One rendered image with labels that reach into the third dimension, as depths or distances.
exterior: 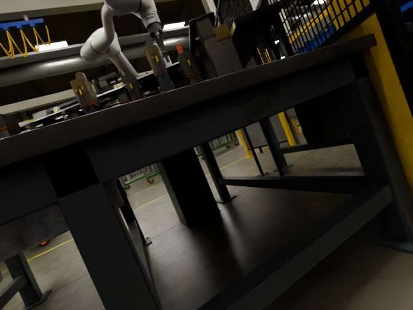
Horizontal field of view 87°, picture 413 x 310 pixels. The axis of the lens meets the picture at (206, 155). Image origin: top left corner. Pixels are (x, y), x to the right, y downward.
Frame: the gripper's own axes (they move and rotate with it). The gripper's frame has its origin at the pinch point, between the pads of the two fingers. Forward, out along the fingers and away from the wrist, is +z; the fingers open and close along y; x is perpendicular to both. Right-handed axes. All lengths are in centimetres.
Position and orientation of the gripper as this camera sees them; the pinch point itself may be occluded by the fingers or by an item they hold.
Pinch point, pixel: (168, 63)
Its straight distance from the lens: 127.6
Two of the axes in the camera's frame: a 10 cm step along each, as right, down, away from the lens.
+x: 9.2, -3.8, 0.4
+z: 3.8, 9.2, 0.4
